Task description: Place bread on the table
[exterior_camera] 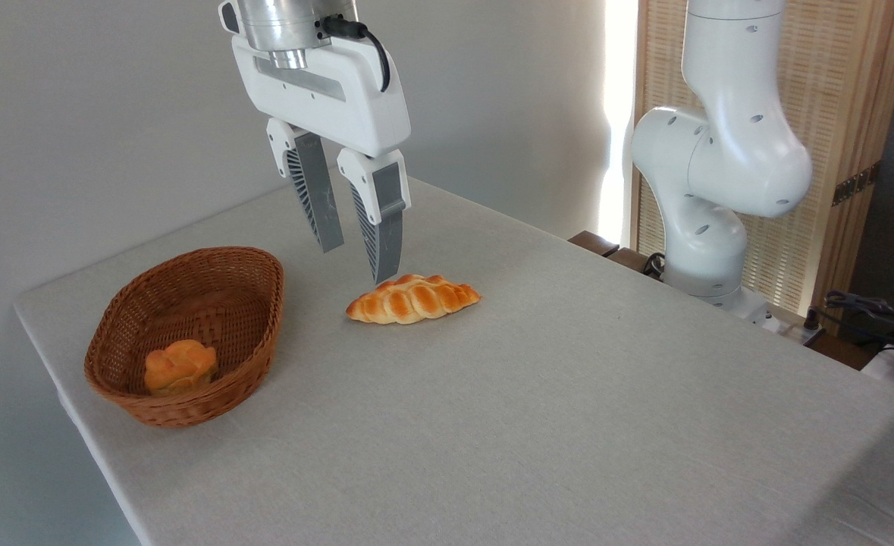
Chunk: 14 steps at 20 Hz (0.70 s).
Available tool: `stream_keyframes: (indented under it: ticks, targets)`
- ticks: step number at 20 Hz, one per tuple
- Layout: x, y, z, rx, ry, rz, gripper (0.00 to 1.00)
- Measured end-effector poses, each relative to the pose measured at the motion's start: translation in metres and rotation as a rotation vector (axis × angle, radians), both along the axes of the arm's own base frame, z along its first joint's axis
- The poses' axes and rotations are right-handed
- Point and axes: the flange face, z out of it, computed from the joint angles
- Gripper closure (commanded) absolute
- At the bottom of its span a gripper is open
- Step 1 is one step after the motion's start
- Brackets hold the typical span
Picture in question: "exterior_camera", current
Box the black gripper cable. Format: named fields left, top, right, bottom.
left=319, top=14, right=392, bottom=93

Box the long braided bread loaf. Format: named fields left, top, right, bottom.
left=345, top=274, right=483, bottom=326

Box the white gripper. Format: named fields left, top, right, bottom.
left=231, top=34, right=412, bottom=286

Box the grey tablecloth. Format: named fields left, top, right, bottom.
left=13, top=176, right=894, bottom=546

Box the dark metal screen hinge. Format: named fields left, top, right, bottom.
left=831, top=161, right=882, bottom=208

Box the white power strip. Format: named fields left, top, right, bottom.
left=776, top=306, right=827, bottom=347

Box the brown wooden furniture piece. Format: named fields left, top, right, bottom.
left=567, top=231, right=664, bottom=278

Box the wooden folding screen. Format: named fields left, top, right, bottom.
left=632, top=0, right=894, bottom=336

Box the small round bread roll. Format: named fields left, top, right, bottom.
left=143, top=339, right=219, bottom=397

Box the black cable bundle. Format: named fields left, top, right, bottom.
left=821, top=287, right=894, bottom=344

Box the brown wicker basket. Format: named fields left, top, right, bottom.
left=83, top=246, right=286, bottom=430

